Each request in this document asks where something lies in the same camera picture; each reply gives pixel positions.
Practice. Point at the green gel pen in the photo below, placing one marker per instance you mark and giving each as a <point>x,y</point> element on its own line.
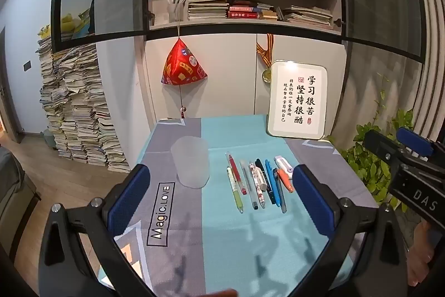
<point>235,191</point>

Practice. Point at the white purple utility knife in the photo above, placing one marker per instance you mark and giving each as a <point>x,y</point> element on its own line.
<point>283,164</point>

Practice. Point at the teal grey tablecloth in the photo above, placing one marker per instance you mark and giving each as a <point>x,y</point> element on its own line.
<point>191,242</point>

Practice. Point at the black marker pen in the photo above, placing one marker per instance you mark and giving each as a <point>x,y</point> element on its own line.
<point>265,181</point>

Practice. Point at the clear grey gel pen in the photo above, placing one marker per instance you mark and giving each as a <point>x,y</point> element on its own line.
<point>246,174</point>

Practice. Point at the tall stack of books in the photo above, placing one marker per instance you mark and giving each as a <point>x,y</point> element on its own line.
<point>74,102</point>

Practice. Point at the right hand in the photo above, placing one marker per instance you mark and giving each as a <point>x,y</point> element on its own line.
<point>419,255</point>

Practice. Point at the grey sofa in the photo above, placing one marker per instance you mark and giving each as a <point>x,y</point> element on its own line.
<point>18,200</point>

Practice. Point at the framed calligraphy sign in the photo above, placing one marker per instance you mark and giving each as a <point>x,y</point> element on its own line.
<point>298,100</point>

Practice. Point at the blue ballpoint pen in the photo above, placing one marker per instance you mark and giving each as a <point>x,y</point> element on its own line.
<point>272,182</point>

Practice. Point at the orange highlighter pen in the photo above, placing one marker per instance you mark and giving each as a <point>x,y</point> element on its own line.
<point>284,177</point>

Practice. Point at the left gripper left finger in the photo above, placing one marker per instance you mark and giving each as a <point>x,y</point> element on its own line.
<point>64,268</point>

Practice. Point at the green potted plant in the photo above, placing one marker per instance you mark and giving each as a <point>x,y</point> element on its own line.
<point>372,105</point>

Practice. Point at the red pyramid hanging ornament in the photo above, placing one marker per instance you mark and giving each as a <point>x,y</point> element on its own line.
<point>181,66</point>

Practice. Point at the gold medal with ribbon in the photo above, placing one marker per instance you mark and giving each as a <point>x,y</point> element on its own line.
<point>265,55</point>

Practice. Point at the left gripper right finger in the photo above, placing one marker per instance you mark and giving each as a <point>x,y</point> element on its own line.
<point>380,267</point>

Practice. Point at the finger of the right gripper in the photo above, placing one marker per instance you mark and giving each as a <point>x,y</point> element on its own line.
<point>380,145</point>
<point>415,142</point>

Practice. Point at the patterned white pink pen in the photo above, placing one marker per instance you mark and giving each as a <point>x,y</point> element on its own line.
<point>259,185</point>

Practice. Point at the frosted plastic pen cup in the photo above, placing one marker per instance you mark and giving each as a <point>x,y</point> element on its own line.
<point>191,159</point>

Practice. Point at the left hand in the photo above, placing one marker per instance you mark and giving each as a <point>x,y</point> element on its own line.
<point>224,293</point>

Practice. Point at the red gel pen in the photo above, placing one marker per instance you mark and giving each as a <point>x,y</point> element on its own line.
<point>236,173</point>

